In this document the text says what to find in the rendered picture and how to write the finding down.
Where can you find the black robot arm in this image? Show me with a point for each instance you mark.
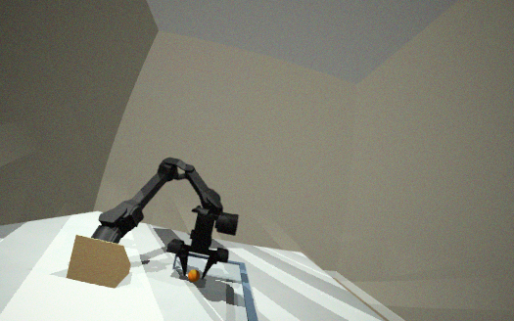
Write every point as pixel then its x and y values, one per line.
pixel 117 222

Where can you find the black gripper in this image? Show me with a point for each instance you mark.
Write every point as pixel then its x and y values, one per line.
pixel 200 244

